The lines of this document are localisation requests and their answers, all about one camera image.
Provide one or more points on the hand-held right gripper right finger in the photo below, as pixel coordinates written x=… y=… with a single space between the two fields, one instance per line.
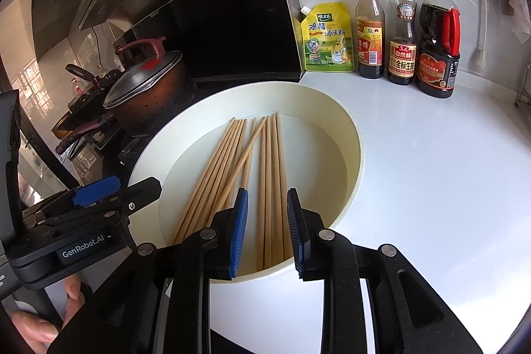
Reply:
x=295 y=233

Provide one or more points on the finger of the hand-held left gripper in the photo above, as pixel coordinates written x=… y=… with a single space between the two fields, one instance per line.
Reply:
x=95 y=190
x=145 y=188

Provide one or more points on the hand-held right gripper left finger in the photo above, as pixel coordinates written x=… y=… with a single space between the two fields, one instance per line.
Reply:
x=239 y=233

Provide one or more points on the row of wooden chopsticks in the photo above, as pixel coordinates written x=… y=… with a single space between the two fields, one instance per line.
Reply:
x=271 y=171

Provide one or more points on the white plastic basin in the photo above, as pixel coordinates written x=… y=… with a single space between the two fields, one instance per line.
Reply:
x=323 y=155

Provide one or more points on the person's left hand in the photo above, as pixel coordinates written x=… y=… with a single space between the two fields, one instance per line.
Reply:
x=33 y=331

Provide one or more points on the brown pot with glass lid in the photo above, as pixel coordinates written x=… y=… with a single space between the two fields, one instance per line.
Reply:
x=153 y=97

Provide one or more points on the small clear bottle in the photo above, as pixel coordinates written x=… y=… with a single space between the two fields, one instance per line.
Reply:
x=76 y=86

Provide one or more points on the black range hood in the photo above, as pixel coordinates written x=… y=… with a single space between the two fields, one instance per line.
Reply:
x=228 y=26

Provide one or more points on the yellow seasoning pouch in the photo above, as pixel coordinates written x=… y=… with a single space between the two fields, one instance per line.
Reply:
x=327 y=43

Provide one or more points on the dark vinegar bottle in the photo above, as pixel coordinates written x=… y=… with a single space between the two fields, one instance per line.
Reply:
x=370 y=47

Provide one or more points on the clear soy sauce bottle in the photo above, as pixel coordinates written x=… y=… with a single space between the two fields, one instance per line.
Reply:
x=402 y=55

